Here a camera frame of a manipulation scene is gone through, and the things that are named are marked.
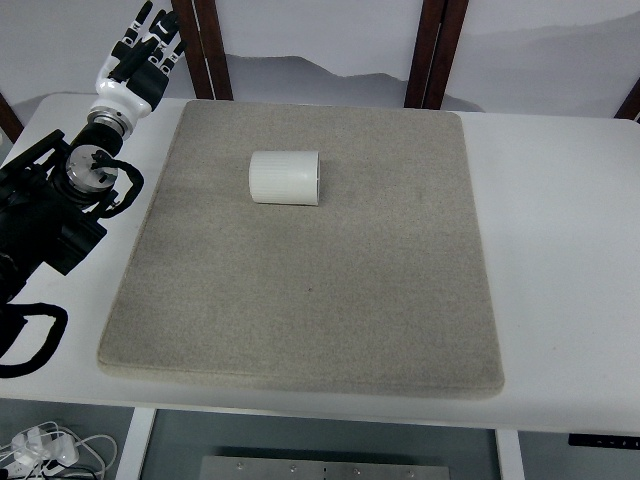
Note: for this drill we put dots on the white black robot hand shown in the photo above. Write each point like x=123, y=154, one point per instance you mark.
x=122, y=92

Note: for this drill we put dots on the white ribbed cup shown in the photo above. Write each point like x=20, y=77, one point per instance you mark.
x=282, y=177

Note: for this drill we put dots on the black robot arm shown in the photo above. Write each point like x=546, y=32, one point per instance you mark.
x=45, y=210

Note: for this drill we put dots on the grey fabric mat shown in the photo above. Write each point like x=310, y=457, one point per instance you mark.
x=310, y=290

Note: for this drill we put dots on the white table leg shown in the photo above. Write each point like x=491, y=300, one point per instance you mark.
x=510, y=457
x=134, y=445

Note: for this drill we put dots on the grey metal plate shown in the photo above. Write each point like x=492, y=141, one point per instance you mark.
x=325, y=469

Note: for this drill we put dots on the black table control panel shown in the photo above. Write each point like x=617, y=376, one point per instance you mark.
x=605, y=440

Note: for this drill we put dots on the brown wooden screen frame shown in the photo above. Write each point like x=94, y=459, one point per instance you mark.
x=9, y=120
x=205, y=50
x=630, y=102
x=432, y=50

